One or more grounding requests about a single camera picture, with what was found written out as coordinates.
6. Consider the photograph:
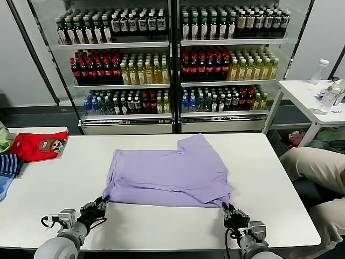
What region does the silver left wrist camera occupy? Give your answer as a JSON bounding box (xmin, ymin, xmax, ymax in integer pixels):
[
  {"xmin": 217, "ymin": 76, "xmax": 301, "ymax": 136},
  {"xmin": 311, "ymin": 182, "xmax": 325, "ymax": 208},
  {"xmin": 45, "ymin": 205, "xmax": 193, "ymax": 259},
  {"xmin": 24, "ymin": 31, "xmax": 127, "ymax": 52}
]
[{"xmin": 58, "ymin": 209, "xmax": 79, "ymax": 224}]

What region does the white side table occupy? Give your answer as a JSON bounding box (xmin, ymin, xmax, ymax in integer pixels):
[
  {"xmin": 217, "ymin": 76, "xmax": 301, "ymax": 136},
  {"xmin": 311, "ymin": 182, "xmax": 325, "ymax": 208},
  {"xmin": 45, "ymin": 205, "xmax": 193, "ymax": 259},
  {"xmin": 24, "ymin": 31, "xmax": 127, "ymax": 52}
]
[{"xmin": 263, "ymin": 79, "xmax": 345, "ymax": 148}]

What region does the red bear-print garment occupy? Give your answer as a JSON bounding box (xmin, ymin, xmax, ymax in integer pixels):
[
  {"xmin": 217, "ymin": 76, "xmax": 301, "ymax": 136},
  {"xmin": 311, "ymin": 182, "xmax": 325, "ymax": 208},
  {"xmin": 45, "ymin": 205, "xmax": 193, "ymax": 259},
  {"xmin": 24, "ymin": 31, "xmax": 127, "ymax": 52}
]
[{"xmin": 8, "ymin": 131, "xmax": 70, "ymax": 162}]

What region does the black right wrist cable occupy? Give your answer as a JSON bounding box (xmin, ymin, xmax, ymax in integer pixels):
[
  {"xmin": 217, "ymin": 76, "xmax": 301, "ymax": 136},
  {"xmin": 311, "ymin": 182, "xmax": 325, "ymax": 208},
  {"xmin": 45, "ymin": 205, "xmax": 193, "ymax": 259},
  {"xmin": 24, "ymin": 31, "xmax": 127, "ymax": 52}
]
[{"xmin": 224, "ymin": 228, "xmax": 243, "ymax": 259}]

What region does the lavender cartoon-print t-shirt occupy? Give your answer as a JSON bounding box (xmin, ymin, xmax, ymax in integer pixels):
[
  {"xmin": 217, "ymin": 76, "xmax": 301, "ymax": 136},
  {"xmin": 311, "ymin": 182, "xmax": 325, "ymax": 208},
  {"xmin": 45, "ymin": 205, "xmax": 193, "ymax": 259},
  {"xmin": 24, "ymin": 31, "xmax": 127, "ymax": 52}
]
[{"xmin": 102, "ymin": 133, "xmax": 234, "ymax": 208}]

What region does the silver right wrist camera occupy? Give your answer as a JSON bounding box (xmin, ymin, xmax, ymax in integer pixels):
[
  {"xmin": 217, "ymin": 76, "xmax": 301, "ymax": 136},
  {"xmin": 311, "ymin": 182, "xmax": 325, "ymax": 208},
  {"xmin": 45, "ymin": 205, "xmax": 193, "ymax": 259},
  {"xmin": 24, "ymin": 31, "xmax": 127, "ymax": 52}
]
[{"xmin": 247, "ymin": 220, "xmax": 267, "ymax": 241}]

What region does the black slanted frame post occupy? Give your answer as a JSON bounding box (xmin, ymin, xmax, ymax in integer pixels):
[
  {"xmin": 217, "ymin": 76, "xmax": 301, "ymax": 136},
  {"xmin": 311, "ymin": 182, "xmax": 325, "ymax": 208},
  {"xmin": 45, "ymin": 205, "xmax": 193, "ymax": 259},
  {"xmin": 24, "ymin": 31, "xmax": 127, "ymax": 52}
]
[{"xmin": 8, "ymin": 0, "xmax": 60, "ymax": 106}]

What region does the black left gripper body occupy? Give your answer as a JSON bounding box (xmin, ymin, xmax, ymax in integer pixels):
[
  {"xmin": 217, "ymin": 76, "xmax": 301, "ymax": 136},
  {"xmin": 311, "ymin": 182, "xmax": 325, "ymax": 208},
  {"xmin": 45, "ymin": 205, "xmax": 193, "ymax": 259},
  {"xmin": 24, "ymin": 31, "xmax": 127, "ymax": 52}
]
[{"xmin": 79, "ymin": 202, "xmax": 107, "ymax": 230}]

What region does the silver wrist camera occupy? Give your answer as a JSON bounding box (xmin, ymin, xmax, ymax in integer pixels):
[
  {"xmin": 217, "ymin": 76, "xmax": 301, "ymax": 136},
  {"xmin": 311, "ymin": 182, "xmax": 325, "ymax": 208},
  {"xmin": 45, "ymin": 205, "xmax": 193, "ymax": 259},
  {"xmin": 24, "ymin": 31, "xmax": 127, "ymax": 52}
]
[
  {"xmin": 58, "ymin": 209, "xmax": 79, "ymax": 224},
  {"xmin": 247, "ymin": 220, "xmax": 267, "ymax": 241}
]

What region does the light green garment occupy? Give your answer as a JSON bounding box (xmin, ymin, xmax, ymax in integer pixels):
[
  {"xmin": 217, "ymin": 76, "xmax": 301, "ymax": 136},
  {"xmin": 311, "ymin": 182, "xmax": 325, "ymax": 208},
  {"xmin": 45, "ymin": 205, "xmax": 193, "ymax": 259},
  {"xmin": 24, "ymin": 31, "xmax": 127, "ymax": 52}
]
[{"xmin": 0, "ymin": 121, "xmax": 17, "ymax": 154}]

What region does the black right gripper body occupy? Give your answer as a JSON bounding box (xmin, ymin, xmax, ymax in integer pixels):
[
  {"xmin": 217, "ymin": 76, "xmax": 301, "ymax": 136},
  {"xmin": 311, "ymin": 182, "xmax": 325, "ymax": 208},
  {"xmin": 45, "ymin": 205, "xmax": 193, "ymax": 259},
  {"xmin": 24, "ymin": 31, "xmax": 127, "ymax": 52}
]
[{"xmin": 223, "ymin": 209, "xmax": 250, "ymax": 230}]

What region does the red cloth pile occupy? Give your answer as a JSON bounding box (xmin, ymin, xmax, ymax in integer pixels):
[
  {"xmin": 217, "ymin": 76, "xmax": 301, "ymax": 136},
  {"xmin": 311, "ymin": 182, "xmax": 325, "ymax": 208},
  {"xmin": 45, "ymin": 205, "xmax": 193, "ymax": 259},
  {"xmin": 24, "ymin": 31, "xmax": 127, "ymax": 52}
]
[{"xmin": 280, "ymin": 131, "xmax": 307, "ymax": 149}]

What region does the small beige device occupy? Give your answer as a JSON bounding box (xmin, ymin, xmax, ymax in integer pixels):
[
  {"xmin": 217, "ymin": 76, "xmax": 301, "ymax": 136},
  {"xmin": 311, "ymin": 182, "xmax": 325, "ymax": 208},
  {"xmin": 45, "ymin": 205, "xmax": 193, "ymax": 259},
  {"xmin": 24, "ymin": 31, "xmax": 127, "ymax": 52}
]
[{"xmin": 327, "ymin": 82, "xmax": 345, "ymax": 105}]

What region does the navy striped garment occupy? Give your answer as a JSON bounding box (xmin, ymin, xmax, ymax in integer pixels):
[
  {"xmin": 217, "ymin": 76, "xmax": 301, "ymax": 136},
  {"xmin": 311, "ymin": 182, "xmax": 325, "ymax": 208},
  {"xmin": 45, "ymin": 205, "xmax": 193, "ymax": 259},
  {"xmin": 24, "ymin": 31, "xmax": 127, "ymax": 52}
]
[{"xmin": 0, "ymin": 153, "xmax": 25, "ymax": 179}]

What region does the person in beige trousers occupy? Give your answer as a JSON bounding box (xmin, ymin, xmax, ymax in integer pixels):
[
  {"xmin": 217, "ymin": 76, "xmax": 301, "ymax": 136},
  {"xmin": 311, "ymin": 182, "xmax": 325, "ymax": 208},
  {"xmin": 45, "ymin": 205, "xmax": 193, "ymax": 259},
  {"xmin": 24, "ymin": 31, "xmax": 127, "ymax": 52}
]
[{"xmin": 279, "ymin": 147, "xmax": 345, "ymax": 259}]

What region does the clear plastic water bottle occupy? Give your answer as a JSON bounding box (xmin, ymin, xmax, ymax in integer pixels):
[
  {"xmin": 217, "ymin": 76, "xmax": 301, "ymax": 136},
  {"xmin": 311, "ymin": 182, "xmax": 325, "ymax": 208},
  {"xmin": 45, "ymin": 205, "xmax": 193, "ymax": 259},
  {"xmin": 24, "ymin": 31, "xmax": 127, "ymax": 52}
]
[{"xmin": 314, "ymin": 86, "xmax": 337, "ymax": 115}]

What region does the beige-label dark drink bottle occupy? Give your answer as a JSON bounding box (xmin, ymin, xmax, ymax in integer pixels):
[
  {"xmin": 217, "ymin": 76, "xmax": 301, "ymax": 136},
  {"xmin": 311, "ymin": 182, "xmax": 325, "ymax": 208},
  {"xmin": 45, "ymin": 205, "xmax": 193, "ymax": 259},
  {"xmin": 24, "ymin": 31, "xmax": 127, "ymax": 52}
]
[
  {"xmin": 254, "ymin": 10, "xmax": 264, "ymax": 37},
  {"xmin": 236, "ymin": 10, "xmax": 246, "ymax": 37},
  {"xmin": 281, "ymin": 10, "xmax": 291, "ymax": 37},
  {"xmin": 272, "ymin": 10, "xmax": 282, "ymax": 37},
  {"xmin": 245, "ymin": 10, "xmax": 255, "ymax": 37},
  {"xmin": 264, "ymin": 10, "xmax": 273, "ymax": 37}
]

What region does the tall clear white-cap bottle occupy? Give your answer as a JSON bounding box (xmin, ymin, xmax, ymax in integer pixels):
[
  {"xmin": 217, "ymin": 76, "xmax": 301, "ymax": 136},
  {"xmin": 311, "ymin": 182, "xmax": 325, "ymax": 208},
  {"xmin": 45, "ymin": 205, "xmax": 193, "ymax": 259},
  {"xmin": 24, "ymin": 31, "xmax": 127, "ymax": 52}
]
[{"xmin": 309, "ymin": 59, "xmax": 330, "ymax": 86}]

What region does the green cloth pile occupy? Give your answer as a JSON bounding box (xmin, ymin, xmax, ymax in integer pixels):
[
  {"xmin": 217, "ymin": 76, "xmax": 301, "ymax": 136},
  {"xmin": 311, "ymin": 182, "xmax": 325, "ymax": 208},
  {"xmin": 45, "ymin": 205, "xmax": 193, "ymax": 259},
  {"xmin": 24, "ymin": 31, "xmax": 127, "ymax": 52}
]
[{"xmin": 314, "ymin": 128, "xmax": 345, "ymax": 154}]

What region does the light blue garment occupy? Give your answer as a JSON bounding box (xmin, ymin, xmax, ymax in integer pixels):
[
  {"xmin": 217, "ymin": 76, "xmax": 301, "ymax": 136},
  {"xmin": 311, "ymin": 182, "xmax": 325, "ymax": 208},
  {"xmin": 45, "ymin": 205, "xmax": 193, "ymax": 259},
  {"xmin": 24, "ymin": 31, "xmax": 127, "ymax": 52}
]
[{"xmin": 0, "ymin": 174, "xmax": 14, "ymax": 202}]

